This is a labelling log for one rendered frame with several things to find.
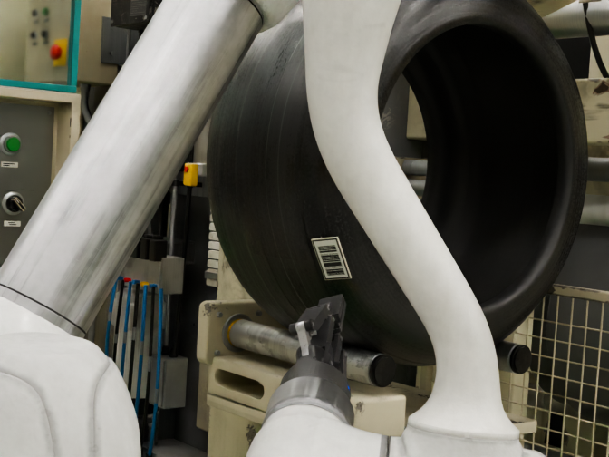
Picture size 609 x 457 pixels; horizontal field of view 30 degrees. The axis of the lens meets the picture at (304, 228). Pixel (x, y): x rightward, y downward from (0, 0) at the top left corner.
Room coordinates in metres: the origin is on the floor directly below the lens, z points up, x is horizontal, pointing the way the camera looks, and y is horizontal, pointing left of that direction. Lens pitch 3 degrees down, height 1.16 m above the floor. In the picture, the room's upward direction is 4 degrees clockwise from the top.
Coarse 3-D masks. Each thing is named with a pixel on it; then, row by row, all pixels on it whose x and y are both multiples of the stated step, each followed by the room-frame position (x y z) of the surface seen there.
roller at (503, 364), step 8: (504, 344) 1.71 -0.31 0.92; (512, 344) 1.70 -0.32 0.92; (520, 344) 1.70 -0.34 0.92; (496, 352) 1.70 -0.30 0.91; (504, 352) 1.69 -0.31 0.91; (512, 352) 1.68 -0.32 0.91; (520, 352) 1.68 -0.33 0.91; (528, 352) 1.70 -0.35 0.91; (504, 360) 1.69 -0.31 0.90; (512, 360) 1.68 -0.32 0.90; (520, 360) 1.68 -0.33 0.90; (528, 360) 1.70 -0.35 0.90; (504, 368) 1.70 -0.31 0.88; (512, 368) 1.68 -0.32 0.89; (520, 368) 1.69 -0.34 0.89
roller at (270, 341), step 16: (240, 320) 1.77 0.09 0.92; (240, 336) 1.74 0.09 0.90; (256, 336) 1.71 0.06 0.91; (272, 336) 1.68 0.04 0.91; (288, 336) 1.66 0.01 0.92; (256, 352) 1.72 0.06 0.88; (272, 352) 1.68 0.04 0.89; (288, 352) 1.64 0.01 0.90; (352, 352) 1.55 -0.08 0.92; (368, 352) 1.53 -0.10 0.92; (352, 368) 1.53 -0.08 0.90; (368, 368) 1.51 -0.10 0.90; (384, 368) 1.51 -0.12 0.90; (384, 384) 1.51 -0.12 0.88
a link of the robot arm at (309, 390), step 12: (288, 384) 1.12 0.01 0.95; (300, 384) 1.11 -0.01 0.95; (312, 384) 1.11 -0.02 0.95; (324, 384) 1.12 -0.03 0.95; (276, 396) 1.12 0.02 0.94; (288, 396) 1.10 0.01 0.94; (300, 396) 1.09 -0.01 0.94; (312, 396) 1.09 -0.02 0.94; (324, 396) 1.10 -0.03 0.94; (336, 396) 1.11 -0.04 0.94; (276, 408) 1.09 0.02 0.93; (324, 408) 1.08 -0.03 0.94; (336, 408) 1.09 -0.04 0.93; (348, 408) 1.11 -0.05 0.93; (264, 420) 1.10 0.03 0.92; (348, 420) 1.10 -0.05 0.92
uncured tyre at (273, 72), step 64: (448, 0) 1.54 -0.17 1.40; (512, 0) 1.63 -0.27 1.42; (256, 64) 1.57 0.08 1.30; (384, 64) 1.48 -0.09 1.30; (448, 64) 1.91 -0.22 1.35; (512, 64) 1.83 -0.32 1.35; (256, 128) 1.52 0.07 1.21; (448, 128) 1.94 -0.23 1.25; (512, 128) 1.89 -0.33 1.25; (576, 128) 1.72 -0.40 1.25; (256, 192) 1.51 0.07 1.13; (320, 192) 1.45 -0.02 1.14; (448, 192) 1.95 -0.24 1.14; (512, 192) 1.89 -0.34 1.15; (576, 192) 1.73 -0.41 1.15; (256, 256) 1.56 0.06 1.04; (512, 256) 1.84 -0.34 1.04; (384, 320) 1.51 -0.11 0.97; (512, 320) 1.66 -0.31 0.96
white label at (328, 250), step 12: (312, 240) 1.46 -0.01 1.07; (324, 240) 1.45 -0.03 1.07; (336, 240) 1.44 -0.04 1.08; (324, 252) 1.45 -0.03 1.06; (336, 252) 1.45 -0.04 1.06; (324, 264) 1.46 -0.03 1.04; (336, 264) 1.45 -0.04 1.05; (324, 276) 1.47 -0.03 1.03; (336, 276) 1.46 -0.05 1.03; (348, 276) 1.45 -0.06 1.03
